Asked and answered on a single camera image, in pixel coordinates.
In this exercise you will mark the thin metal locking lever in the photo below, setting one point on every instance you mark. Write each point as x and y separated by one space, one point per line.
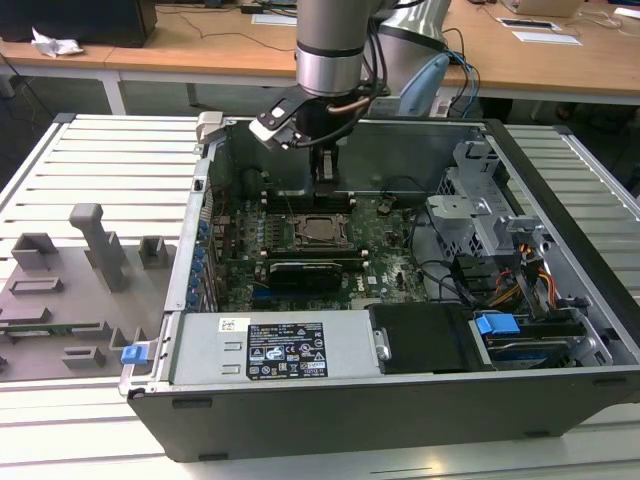
325 241
289 207

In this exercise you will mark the silver green CPU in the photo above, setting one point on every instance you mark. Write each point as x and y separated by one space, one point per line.
320 227

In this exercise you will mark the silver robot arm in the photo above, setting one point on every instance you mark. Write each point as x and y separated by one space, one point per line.
327 50

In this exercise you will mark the black RAM slot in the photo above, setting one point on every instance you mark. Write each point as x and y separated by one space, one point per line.
285 201
286 206
285 196
280 251
280 258
287 211

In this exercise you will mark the CPU socket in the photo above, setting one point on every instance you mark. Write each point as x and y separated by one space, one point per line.
346 239

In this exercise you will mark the pale blue teach pendant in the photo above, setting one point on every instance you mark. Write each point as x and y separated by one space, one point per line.
425 85

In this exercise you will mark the wooden desk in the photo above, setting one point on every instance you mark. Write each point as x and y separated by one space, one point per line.
210 50
50 62

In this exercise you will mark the black graphics card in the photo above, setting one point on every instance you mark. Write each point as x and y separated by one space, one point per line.
305 276

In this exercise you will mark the silver perforated drive cage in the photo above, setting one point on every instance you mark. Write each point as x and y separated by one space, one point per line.
465 210

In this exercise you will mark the blue card clip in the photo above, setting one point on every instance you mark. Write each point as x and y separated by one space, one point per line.
203 230
192 300
199 264
195 284

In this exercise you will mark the green motherboard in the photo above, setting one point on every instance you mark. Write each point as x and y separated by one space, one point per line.
390 280

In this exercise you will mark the black plastic shroud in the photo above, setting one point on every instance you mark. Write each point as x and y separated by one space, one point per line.
425 335

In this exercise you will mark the silver power supply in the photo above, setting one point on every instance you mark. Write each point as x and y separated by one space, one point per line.
210 350

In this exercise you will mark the blue disk carrier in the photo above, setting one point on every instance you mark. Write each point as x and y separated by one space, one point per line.
497 330

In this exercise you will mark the crumpled white paper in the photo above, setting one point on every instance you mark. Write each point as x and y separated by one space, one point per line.
57 44

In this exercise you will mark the black silver PC case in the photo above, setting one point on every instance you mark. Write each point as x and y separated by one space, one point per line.
350 420

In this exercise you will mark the blue case latch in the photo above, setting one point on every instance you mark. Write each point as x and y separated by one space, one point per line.
135 356

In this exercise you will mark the hard disk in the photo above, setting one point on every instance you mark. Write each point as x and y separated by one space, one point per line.
530 356

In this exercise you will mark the grey parts rack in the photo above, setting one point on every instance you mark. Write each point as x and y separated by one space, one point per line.
60 300

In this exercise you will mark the green RAM stick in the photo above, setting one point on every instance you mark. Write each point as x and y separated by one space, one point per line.
50 328

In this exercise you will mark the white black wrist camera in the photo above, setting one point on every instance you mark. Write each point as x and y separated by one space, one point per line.
275 122

